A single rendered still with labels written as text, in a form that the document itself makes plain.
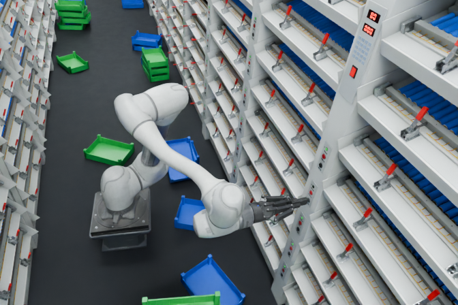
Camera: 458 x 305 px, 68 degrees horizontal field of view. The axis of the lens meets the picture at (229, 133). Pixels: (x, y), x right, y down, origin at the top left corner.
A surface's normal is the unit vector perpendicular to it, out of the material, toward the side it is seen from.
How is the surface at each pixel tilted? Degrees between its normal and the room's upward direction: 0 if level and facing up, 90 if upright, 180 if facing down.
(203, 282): 0
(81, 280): 0
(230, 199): 26
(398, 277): 22
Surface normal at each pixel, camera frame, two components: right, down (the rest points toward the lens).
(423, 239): -0.27, -0.67
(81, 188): 0.08, -0.78
